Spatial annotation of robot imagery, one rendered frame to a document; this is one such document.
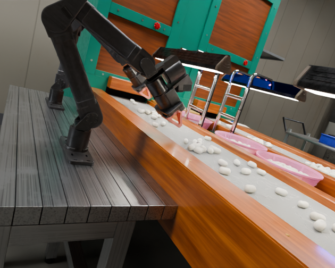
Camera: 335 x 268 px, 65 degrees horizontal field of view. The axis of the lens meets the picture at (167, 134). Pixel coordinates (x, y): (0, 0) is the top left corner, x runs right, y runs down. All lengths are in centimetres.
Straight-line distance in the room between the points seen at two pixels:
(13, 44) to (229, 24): 203
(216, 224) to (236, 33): 179
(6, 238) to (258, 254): 45
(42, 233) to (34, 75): 258
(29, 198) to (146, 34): 140
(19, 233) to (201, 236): 36
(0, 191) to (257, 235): 47
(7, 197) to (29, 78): 255
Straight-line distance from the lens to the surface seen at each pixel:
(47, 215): 57
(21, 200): 57
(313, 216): 74
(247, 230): 52
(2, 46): 305
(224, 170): 78
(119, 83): 167
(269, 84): 164
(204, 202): 60
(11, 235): 58
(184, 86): 86
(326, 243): 65
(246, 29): 226
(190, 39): 194
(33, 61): 305
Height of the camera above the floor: 96
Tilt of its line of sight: 12 degrees down
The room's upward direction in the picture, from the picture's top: 17 degrees clockwise
